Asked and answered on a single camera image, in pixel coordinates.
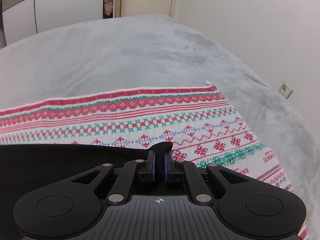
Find white and brown wardrobe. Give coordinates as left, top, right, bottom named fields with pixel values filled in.
left=1, top=0, right=103, bottom=45

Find right wall socket plate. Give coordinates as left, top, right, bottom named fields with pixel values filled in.
left=278, top=82, right=293, bottom=99

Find grey plush bed cover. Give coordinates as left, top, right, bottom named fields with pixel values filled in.
left=1, top=15, right=319, bottom=239

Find black pants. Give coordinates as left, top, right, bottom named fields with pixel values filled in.
left=1, top=141, right=172, bottom=239

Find red green patterned knit blanket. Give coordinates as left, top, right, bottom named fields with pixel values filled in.
left=1, top=86, right=308, bottom=239

